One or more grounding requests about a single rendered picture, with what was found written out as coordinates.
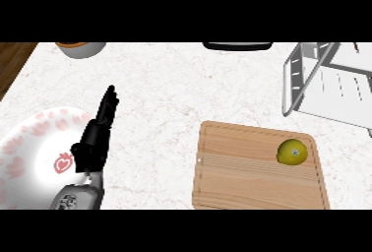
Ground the yellow bell pepper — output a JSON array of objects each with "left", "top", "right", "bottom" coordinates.
[{"left": 275, "top": 138, "right": 309, "bottom": 166}]

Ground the grey cup with orange rim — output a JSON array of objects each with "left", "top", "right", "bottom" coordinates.
[{"left": 53, "top": 42, "right": 107, "bottom": 60}]

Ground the black appliance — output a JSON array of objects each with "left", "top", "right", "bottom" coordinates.
[{"left": 200, "top": 42, "right": 274, "bottom": 51}]

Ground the white wire tiered basket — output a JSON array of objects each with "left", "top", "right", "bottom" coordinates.
[{"left": 280, "top": 42, "right": 372, "bottom": 139}]

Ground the wooden cutting board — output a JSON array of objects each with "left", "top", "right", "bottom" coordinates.
[{"left": 190, "top": 120, "right": 330, "bottom": 211}]

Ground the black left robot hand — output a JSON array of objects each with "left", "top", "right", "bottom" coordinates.
[{"left": 69, "top": 85, "right": 120, "bottom": 174}]

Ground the white plate with pink print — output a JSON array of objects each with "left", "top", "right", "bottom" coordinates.
[{"left": 0, "top": 106, "right": 98, "bottom": 211}]

